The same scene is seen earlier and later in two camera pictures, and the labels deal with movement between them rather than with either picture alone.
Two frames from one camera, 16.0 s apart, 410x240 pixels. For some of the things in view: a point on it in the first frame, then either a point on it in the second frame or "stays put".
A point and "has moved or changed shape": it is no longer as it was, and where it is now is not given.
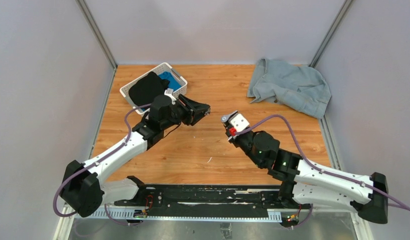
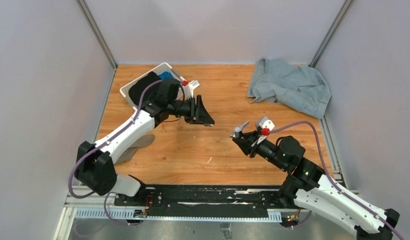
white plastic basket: (164, 67) stays put
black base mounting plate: (206, 201) stays put
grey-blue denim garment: (299, 86) stays put
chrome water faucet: (224, 118) has moved or changed shape
